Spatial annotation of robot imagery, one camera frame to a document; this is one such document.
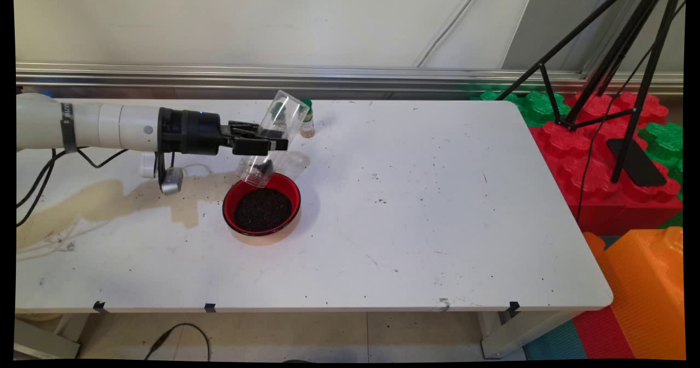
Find black flat plate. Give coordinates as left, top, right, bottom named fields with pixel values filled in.
left=605, top=138, right=668, bottom=187

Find orange foam building block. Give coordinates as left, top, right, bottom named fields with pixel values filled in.
left=582, top=227, right=686, bottom=360

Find thin black tripod cable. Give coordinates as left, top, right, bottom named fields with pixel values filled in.
left=575, top=0, right=685, bottom=222

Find black floor cable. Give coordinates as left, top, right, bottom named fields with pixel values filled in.
left=144, top=323, right=212, bottom=361

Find black tripod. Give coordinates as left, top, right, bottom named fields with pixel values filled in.
left=495, top=0, right=685, bottom=185

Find red bowl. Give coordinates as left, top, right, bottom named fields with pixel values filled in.
left=223, top=172, right=302, bottom=237

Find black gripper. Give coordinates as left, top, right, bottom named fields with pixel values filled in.
left=159, top=107, right=289, bottom=156

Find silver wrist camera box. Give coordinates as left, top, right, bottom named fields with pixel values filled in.
left=159, top=166, right=184, bottom=196

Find white table leg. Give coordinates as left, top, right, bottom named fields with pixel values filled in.
left=14, top=313, right=91, bottom=359
left=480, top=309, right=580, bottom=359

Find aluminium wall rail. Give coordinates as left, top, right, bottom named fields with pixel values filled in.
left=15, top=62, right=684, bottom=96

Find black seeds pile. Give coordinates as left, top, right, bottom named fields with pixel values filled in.
left=234, top=188, right=293, bottom=232

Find red foam building block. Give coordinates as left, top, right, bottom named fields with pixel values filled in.
left=528, top=92, right=684, bottom=236

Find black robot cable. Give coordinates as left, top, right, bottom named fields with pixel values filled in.
left=15, top=148, right=132, bottom=229

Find red floor mat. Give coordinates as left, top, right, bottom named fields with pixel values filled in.
left=571, top=305, right=635, bottom=359

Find green-capped spice bottle tan contents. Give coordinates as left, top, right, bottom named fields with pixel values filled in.
left=300, top=98, right=316, bottom=138

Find teal floor mat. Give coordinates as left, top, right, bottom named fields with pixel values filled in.
left=522, top=319, right=588, bottom=360

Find clear plastic jar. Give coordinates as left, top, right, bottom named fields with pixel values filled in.
left=236, top=90, right=310, bottom=188

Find green foam building block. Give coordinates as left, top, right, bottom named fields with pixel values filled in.
left=517, top=91, right=572, bottom=128
left=473, top=90, right=520, bottom=104
left=637, top=122, right=684, bottom=199

